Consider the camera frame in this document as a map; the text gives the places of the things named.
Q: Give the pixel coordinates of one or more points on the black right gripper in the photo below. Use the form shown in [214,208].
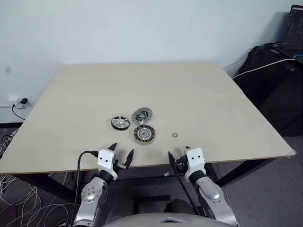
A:
[181,164]

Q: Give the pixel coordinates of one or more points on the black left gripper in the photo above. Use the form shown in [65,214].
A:
[117,165]

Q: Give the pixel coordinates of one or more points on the copper wound stator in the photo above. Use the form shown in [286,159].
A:
[144,134]

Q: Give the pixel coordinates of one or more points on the black-rimmed silver rotor wheel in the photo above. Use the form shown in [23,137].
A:
[120,122]

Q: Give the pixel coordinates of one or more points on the grey finned motor housing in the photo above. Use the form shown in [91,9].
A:
[141,116]

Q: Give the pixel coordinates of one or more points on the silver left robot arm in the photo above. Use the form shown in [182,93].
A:
[91,189]

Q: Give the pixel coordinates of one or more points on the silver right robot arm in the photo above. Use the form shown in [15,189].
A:
[210,189]

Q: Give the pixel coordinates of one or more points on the dark rounded shape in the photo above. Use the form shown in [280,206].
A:
[180,205]

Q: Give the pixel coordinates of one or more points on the grey robot torso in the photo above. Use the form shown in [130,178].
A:
[142,220]

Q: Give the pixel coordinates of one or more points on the large black case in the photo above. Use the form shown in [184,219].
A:
[267,89]

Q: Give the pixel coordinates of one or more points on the black open laptop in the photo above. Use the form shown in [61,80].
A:
[294,28]

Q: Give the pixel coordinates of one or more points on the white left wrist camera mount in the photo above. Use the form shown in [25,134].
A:
[106,159]

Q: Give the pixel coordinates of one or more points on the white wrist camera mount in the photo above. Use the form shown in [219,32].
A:
[106,159]
[195,158]

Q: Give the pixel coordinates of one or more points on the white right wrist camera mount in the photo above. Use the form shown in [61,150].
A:
[195,158]

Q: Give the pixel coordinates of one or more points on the dark metal table frame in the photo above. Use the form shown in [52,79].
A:
[47,186]

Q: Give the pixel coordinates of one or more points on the wall power outlet plug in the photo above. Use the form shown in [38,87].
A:
[22,102]

